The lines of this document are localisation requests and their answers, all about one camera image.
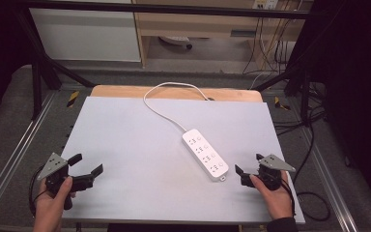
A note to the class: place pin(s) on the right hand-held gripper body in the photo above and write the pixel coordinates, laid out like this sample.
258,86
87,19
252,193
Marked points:
272,170

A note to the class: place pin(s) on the dark curtain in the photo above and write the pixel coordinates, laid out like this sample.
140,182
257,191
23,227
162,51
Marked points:
0,48
357,80

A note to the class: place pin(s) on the white chair base with caster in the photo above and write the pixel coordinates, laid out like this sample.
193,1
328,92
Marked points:
175,40

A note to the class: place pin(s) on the white power strip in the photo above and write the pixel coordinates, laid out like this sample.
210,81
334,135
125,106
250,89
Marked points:
205,154

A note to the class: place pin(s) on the wooden desk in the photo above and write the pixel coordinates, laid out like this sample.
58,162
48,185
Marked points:
199,24

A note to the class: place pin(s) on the aluminium floor rail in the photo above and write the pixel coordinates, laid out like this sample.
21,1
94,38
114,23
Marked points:
16,154
330,180

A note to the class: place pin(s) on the wooden table board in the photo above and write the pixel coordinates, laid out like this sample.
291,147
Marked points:
174,92

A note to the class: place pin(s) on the person's left hand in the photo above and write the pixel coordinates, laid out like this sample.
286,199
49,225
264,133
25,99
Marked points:
50,209

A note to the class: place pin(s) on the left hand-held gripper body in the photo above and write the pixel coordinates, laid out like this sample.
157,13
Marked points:
52,166

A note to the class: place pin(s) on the person's right hand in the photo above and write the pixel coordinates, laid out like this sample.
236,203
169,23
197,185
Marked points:
278,201

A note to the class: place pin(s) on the black metal frame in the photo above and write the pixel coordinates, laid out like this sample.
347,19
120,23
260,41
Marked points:
174,9

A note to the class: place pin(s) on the white wall socket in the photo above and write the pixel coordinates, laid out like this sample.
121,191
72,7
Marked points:
265,4

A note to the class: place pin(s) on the white cabinet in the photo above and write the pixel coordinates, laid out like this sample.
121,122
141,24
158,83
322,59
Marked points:
87,35

